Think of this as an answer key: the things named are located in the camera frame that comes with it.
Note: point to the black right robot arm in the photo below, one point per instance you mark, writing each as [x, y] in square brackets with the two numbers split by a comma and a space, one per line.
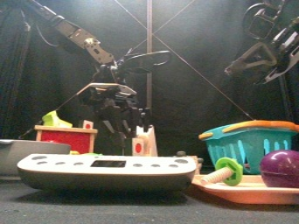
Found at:
[261, 20]

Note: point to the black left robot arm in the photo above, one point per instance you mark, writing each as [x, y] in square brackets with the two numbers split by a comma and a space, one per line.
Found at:
[74, 31]

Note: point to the small wooden red-dot block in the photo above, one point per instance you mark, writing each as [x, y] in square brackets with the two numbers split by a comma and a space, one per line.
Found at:
[89, 124]

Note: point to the tall wooden red-dot block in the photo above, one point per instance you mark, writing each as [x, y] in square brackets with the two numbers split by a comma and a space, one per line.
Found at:
[142, 144]

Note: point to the red wooden toy box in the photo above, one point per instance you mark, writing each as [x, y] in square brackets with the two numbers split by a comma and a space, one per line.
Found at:
[69, 138]

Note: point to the grey bowl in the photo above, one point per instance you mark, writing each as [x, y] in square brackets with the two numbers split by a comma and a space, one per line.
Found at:
[23, 154]

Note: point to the teal basket orange rim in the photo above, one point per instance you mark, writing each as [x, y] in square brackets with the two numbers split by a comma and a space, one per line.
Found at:
[245, 143]

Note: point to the green nut beige toy bolt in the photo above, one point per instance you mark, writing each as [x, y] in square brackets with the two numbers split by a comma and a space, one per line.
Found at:
[229, 172]

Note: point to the purple ball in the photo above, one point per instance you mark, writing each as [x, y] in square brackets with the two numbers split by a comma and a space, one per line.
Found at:
[281, 169]

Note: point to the wooden tray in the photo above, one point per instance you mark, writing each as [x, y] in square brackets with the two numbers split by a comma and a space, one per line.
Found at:
[253, 192]

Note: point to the vertical metal frame pole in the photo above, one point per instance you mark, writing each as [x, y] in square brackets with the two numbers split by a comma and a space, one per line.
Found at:
[150, 35]

